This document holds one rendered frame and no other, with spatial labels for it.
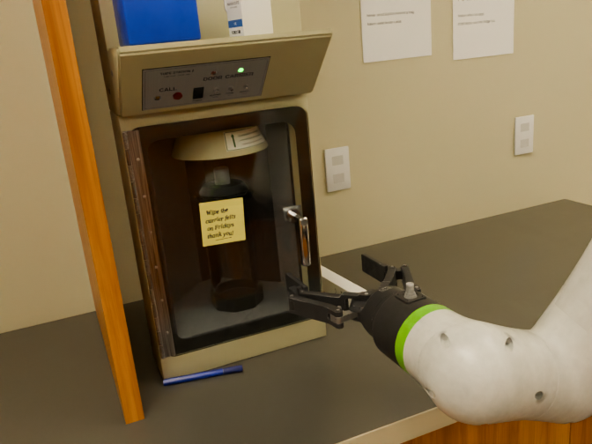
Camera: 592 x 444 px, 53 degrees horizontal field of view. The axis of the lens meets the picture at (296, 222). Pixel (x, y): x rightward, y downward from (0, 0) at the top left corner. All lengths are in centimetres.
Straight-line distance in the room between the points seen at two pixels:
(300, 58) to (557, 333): 54
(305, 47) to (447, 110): 87
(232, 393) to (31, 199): 65
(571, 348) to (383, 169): 103
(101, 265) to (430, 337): 49
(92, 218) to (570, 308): 63
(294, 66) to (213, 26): 14
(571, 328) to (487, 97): 120
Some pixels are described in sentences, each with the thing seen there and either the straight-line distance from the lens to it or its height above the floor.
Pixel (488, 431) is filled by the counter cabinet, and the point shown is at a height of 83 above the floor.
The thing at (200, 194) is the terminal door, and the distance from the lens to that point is 100.
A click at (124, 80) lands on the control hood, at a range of 89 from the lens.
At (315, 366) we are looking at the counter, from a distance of 110.
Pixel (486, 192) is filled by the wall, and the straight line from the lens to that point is 190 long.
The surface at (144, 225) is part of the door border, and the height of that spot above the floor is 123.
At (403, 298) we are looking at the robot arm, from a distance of 75.
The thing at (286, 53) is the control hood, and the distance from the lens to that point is 94.
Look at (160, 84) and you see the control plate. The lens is 91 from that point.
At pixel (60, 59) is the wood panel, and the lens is 88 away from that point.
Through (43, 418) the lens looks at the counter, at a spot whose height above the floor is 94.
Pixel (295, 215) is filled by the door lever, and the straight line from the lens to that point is 105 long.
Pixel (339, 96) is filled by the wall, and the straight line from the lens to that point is 157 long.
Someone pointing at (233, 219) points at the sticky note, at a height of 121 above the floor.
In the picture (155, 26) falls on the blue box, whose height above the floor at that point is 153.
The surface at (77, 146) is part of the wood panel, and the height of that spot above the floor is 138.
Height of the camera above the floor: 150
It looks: 17 degrees down
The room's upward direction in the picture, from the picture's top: 5 degrees counter-clockwise
